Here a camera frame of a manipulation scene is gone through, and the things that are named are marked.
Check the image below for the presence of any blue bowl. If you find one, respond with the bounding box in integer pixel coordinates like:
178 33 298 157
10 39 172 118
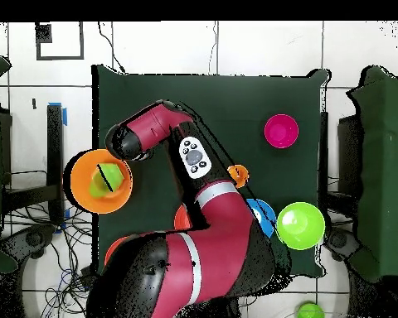
245 198 277 239

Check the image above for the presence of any small green bowl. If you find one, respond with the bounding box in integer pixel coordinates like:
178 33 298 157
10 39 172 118
96 162 126 192

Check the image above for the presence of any pink bowl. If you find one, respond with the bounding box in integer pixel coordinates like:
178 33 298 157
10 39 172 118
264 113 300 149

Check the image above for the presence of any large red bowl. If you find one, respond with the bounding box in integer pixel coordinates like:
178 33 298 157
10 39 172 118
173 204 192 231
104 235 130 266

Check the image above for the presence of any large green bowl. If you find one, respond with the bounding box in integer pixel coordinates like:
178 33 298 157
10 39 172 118
276 201 327 251

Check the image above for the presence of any large orange bowl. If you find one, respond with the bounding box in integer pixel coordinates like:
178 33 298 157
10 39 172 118
69 148 133 214

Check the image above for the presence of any orange cup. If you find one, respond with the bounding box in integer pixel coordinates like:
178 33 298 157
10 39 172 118
226 164 250 190

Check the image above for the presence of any dark green table cloth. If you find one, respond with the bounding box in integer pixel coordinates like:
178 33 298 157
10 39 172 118
91 64 332 278

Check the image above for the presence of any blue tape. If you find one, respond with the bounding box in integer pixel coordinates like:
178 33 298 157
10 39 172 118
47 101 68 127

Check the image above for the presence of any black chair base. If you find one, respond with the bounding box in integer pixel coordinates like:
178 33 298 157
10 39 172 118
0 224 57 261
321 228 362 263

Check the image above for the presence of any green bowl on floor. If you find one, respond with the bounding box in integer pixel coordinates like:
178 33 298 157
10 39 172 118
296 301 326 318

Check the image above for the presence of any thin black cable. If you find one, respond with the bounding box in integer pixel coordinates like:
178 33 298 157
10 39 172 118
97 21 127 74
207 21 219 75

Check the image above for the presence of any tangle of black cables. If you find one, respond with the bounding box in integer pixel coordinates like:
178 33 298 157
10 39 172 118
2 195 94 318

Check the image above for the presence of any black stool frame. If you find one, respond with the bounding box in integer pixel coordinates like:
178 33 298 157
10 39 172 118
319 112 364 229
1 104 66 226

